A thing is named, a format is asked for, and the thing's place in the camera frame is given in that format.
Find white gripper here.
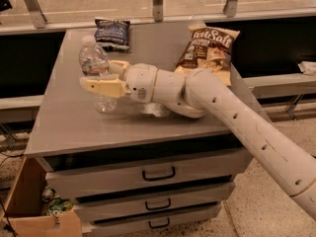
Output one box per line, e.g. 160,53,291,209
79,60,158,103

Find clear plastic water bottle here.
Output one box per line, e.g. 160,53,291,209
79,36,118,114

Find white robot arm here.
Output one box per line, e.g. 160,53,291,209
80,63,316,219

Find blue chip bag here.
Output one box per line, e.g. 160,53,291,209
94,18,130,50

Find brown sea salt chip bag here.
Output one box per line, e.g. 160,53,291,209
175,26,240,86

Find grey drawer cabinet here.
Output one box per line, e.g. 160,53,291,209
26,29,244,237

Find top grey drawer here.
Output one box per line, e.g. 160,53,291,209
46,148,252,198

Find grey drawer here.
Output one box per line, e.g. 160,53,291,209
74,182,235,221
91,202,220,237
46,148,252,198

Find metal can in box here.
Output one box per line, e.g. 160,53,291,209
41,186,55,202

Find green package in box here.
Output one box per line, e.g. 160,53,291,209
45,198,73,216

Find bottom grey drawer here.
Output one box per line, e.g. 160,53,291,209
91,202,220,237

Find middle grey drawer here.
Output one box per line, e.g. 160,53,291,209
74,182,235,221

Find cardboard box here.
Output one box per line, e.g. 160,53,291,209
1,157,82,237

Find white cloth on ledge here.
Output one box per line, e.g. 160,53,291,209
298,61,316,75

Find left metal railing post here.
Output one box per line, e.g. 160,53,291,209
24,0,46,29

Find metal railing post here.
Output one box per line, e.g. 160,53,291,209
24,0,46,29
223,0,238,18
152,0,163,22

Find middle metal railing post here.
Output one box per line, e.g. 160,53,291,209
152,0,163,22

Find right metal railing post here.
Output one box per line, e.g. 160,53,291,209
223,0,238,18

